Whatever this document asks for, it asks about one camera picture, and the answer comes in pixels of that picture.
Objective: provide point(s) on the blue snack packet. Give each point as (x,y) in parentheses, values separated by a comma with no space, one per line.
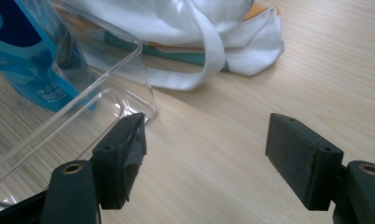
(30,53)

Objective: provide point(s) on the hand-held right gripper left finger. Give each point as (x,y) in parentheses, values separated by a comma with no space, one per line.
(120,165)

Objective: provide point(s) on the clear plastic storage box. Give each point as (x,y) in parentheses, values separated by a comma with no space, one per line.
(73,93)

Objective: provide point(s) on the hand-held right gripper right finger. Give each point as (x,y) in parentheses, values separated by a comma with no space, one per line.
(300,161)

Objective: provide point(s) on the white cloth tote bag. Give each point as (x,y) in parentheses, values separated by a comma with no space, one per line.
(188,37)

